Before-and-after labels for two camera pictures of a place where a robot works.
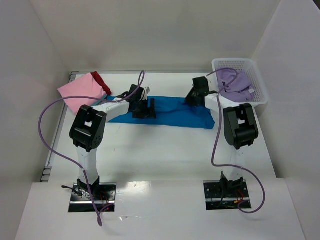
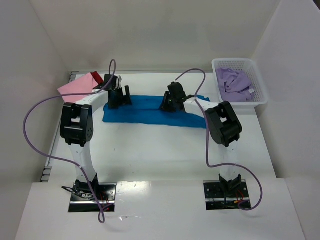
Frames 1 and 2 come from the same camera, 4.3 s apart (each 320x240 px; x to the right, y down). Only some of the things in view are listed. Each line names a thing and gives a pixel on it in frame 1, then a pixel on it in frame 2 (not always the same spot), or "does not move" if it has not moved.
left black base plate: (81, 201) does not move
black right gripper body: (192, 99) -> (169, 105)
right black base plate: (224, 194) does not move
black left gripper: (144, 111) -> (121, 99)
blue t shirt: (171, 111) does not move
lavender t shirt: (238, 86) does not move
